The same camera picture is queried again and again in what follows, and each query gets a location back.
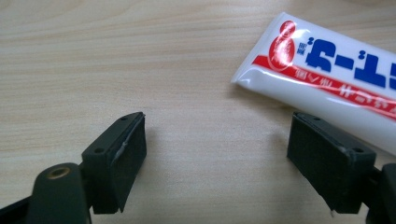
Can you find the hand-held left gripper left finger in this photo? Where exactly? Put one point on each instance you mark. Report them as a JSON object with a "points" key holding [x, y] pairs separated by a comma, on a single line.
{"points": [[113, 165]]}

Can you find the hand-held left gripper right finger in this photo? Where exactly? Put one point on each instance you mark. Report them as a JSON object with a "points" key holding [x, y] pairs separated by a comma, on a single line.
{"points": [[330, 168]]}

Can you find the white tube with red label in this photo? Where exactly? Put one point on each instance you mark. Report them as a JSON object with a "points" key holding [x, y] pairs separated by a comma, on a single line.
{"points": [[323, 71]]}

